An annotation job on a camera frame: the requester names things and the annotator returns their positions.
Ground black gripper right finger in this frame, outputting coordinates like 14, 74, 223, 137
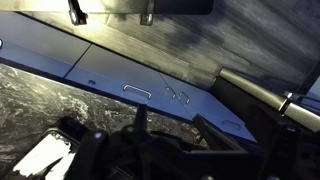
181, 114, 320, 180

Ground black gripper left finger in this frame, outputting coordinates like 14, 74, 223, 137
74, 103, 158, 180

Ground black steel microwave body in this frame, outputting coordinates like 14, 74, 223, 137
208, 75, 301, 158

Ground black plastic tray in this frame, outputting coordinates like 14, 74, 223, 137
3, 116, 81, 180

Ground white packets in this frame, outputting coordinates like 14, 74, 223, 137
13, 133, 78, 178

